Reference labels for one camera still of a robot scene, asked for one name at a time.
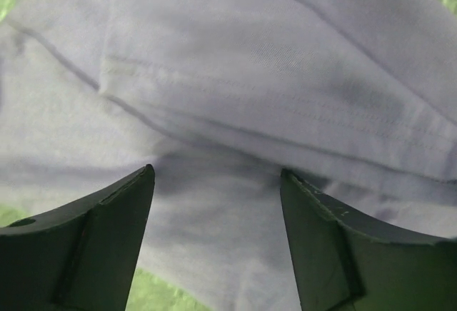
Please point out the purple t shirt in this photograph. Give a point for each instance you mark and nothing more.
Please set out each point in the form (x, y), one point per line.
(219, 96)

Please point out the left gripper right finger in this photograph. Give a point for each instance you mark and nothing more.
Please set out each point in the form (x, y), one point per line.
(344, 259)

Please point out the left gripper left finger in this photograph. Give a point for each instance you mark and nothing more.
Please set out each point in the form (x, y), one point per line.
(80, 256)

